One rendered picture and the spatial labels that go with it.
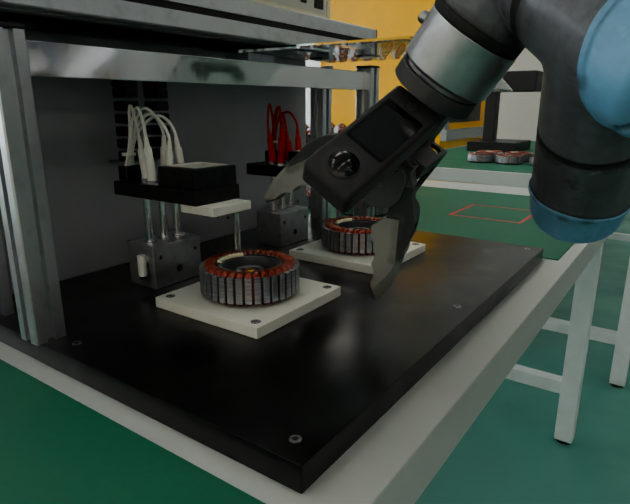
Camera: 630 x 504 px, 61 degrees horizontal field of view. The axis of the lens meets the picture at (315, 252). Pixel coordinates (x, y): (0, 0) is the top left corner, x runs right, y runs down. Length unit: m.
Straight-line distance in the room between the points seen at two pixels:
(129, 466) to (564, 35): 0.39
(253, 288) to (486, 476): 1.20
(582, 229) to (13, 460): 0.45
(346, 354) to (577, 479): 1.30
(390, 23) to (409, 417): 4.11
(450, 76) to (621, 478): 1.50
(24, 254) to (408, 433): 0.36
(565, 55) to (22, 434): 0.45
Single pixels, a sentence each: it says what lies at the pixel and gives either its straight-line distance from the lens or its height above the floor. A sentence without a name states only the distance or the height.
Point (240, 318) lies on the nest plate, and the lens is 0.54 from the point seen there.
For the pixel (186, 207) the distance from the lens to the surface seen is 0.61.
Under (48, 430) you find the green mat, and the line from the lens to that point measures 0.47.
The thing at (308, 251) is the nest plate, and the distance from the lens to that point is 0.77.
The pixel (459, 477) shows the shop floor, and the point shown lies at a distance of 1.64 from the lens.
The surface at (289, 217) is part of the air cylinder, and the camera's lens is 0.85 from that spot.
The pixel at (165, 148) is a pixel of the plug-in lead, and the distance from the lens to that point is 0.70.
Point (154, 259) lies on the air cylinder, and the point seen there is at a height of 0.81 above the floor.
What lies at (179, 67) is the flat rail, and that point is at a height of 1.03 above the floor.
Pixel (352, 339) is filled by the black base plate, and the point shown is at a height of 0.77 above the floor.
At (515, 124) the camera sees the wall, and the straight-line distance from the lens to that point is 5.95.
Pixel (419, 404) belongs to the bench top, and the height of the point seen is 0.75.
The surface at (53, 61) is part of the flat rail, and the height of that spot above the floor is 1.03.
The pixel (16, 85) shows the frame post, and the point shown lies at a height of 1.00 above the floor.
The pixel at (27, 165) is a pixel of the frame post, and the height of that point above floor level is 0.94.
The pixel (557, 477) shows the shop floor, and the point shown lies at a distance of 1.72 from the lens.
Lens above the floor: 0.99
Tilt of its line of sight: 16 degrees down
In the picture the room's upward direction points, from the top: straight up
